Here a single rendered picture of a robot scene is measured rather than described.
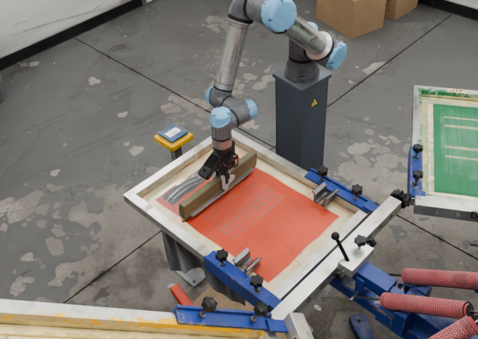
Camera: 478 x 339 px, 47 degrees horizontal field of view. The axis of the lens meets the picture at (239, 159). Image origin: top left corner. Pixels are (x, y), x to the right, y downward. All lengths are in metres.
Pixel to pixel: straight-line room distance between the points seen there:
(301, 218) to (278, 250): 0.18
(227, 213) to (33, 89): 3.12
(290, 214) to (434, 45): 3.34
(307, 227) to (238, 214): 0.27
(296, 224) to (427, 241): 1.44
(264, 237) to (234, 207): 0.19
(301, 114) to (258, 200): 0.47
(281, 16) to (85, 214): 2.17
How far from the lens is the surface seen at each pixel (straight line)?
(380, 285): 1.85
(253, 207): 2.17
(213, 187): 2.14
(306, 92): 2.40
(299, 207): 2.17
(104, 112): 4.48
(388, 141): 4.04
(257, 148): 2.37
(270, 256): 2.01
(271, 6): 1.89
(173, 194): 2.25
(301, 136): 2.52
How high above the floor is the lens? 2.52
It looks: 41 degrees down
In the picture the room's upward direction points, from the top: 4 degrees counter-clockwise
